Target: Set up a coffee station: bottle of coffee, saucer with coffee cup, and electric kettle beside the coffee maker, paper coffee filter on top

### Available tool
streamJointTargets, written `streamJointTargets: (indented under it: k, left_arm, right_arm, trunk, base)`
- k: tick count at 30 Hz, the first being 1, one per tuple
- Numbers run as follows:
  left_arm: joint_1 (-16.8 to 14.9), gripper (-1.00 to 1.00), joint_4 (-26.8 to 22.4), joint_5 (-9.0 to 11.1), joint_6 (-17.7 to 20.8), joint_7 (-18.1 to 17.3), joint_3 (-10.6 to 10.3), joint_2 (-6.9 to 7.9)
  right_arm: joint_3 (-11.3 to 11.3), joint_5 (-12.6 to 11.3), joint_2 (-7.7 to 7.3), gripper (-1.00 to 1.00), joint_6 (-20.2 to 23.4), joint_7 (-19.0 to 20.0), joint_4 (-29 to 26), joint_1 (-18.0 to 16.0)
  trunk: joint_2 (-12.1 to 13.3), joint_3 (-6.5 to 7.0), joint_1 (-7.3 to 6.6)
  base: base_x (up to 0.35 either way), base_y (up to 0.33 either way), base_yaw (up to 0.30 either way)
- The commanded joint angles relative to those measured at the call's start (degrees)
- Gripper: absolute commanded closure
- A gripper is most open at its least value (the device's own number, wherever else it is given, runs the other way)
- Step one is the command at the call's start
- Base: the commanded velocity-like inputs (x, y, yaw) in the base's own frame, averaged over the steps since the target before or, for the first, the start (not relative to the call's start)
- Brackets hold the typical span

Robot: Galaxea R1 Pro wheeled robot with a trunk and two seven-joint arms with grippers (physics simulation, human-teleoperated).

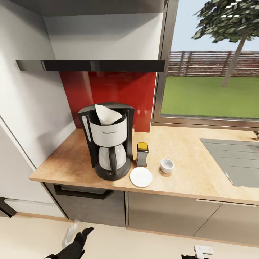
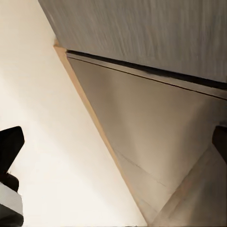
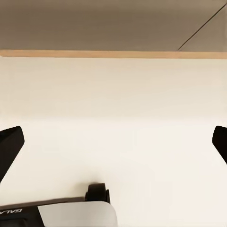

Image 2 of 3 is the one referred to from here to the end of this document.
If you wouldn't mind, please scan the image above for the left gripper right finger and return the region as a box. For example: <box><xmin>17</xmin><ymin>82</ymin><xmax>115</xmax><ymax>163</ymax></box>
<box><xmin>212</xmin><ymin>126</ymin><xmax>227</xmax><ymax>164</ymax></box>

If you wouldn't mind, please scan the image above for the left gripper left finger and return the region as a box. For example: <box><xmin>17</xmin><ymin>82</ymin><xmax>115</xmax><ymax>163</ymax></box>
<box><xmin>0</xmin><ymin>126</ymin><xmax>25</xmax><ymax>182</ymax></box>

